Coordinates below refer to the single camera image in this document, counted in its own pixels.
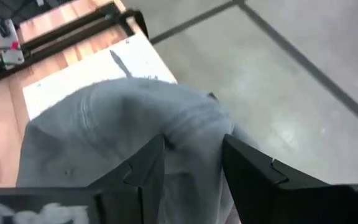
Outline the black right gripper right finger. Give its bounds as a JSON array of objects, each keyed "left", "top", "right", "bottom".
[{"left": 223, "top": 134, "right": 358, "bottom": 224}]

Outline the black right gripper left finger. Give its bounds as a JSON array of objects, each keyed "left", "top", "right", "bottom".
[{"left": 0, "top": 135, "right": 166, "bottom": 224}]

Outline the grey cotton baseball cap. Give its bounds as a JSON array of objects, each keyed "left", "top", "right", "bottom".
[{"left": 16, "top": 77, "right": 260, "bottom": 224}]

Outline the white perforated metal shelf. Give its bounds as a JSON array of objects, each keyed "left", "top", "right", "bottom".
[{"left": 22, "top": 30, "right": 178, "bottom": 121}]

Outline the black aluminium rig frame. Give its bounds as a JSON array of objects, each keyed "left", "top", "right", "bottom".
[{"left": 0, "top": 1, "right": 150, "bottom": 90}]

